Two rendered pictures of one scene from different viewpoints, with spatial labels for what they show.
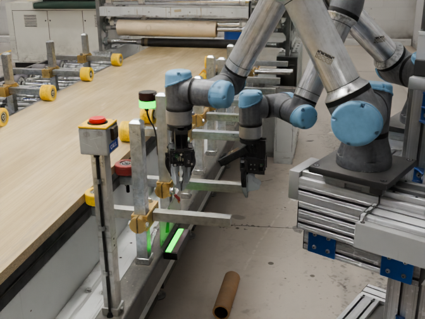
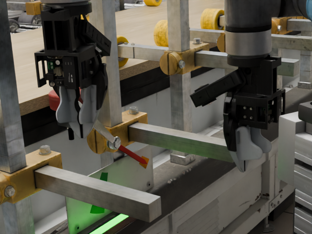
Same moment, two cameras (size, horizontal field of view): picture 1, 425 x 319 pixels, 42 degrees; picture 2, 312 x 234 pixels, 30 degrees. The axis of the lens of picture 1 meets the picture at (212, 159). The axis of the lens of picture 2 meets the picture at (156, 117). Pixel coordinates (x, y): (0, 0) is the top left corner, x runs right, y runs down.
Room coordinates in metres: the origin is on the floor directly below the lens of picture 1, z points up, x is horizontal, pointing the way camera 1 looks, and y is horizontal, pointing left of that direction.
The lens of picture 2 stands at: (0.80, -0.38, 1.23)
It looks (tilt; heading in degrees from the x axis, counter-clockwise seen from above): 18 degrees down; 25
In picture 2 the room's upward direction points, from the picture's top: 3 degrees counter-clockwise
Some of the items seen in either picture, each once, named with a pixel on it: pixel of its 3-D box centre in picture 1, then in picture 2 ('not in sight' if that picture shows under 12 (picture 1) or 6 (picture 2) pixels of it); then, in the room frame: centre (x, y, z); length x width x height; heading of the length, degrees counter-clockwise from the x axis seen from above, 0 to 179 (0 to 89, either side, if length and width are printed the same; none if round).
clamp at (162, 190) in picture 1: (166, 183); (117, 131); (1.77, 0.16, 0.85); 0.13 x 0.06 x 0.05; 168
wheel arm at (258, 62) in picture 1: (247, 62); not in sight; (3.50, -0.23, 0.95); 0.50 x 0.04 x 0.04; 78
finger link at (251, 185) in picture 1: (251, 186); (247, 151); (1.71, -0.13, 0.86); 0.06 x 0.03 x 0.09; 78
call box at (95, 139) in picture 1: (98, 137); not in sight; (1.25, 0.27, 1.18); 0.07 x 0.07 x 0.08; 78
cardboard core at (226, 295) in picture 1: (226, 294); not in sight; (2.31, -0.06, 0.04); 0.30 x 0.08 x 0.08; 168
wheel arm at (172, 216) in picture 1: (160, 215); (50, 179); (1.53, 0.16, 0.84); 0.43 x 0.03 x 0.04; 78
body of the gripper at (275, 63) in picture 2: (252, 155); (252, 90); (1.73, -0.13, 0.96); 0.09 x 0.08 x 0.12; 78
